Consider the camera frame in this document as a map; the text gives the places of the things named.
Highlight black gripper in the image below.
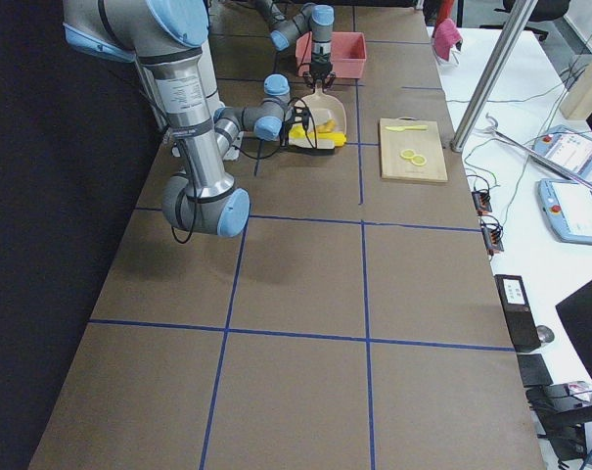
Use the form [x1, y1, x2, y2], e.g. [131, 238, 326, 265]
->
[302, 52, 336, 90]
[286, 105, 308, 140]

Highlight yellow toy corn cob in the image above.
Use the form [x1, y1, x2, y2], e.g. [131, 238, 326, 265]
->
[305, 131, 346, 148]

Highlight beige hand brush black bristles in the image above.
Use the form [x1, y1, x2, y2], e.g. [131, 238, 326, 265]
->
[288, 137, 336, 157]

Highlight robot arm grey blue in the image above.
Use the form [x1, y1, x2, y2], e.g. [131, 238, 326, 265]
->
[63, 1, 292, 237]
[248, 0, 336, 91]

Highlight pink plastic bin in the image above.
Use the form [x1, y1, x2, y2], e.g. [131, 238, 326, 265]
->
[295, 31, 367, 79]

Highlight yellow plastic toy knife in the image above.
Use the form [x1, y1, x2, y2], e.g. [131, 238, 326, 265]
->
[385, 124, 428, 132]

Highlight upper toy lemon slice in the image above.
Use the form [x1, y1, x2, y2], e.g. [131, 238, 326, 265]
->
[400, 149, 416, 160]

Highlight toy lemon slice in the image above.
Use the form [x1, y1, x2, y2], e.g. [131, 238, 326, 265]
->
[400, 149, 416, 160]
[409, 154, 427, 166]

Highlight wooden cutting board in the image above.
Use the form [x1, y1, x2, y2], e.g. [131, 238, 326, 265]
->
[379, 118, 448, 183]

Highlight lower toy lemon slice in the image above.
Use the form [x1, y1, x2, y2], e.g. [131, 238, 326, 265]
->
[409, 154, 427, 166]

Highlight magenta cloth on stand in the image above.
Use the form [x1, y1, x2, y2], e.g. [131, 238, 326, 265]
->
[432, 19, 463, 63]

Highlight metal grabber stick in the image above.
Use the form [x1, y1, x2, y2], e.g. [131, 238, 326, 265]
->
[483, 114, 592, 192]

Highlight black orange connector block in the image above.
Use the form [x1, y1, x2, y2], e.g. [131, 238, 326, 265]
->
[480, 221, 504, 256]
[472, 189, 492, 215]

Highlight far teach pendant tablet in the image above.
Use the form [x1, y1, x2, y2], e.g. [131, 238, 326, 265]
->
[532, 124, 592, 177]

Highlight teach pendant tablet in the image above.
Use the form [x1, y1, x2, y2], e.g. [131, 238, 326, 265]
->
[536, 178, 592, 245]
[532, 124, 592, 177]

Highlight near teach pendant tablet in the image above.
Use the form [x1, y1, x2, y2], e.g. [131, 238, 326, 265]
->
[536, 178, 592, 245]

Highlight black box with label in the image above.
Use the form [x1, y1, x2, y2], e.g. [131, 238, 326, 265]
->
[494, 274, 541, 353]

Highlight black computer mouse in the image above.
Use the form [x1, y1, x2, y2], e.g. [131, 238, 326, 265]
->
[536, 325, 555, 345]

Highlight aluminium frame post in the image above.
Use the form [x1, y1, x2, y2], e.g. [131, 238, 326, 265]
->
[450, 0, 537, 153]

